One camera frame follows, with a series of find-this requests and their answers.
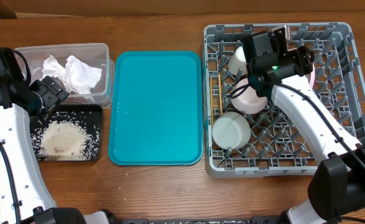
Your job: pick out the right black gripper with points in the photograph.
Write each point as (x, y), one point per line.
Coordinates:
(300, 55)

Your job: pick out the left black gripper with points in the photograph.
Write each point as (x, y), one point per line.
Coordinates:
(53, 93)

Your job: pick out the pink plate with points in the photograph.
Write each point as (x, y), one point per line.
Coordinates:
(310, 76)

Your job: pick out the red snack wrapper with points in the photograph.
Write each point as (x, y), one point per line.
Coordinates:
(75, 98)

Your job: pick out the white napkin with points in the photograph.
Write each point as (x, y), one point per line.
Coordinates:
(76, 75)

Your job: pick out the white rice pile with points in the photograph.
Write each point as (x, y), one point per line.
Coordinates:
(64, 140)

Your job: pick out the cream cup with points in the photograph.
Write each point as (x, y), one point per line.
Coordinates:
(238, 62)

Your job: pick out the pink small bowl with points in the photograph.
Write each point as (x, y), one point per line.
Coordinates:
(248, 102)

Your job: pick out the wooden chopstick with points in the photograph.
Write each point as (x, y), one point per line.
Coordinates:
(211, 100)
(220, 85)

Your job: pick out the white bowl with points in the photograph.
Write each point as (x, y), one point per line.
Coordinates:
(231, 131)

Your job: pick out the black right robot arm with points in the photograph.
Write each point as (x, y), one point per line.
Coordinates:
(278, 73)

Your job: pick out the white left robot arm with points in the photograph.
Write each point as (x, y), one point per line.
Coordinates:
(24, 197)

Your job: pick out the grey dish rack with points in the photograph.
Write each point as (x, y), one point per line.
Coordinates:
(275, 146)

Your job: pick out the black plastic tray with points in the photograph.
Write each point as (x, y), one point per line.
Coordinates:
(95, 118)

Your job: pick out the clear plastic bin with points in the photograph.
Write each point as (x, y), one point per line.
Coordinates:
(93, 54)

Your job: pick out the cardboard backdrop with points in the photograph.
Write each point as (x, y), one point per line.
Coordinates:
(14, 8)

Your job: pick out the teal serving tray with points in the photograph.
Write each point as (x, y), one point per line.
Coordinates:
(157, 109)

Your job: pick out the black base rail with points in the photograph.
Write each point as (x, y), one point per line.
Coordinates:
(273, 219)

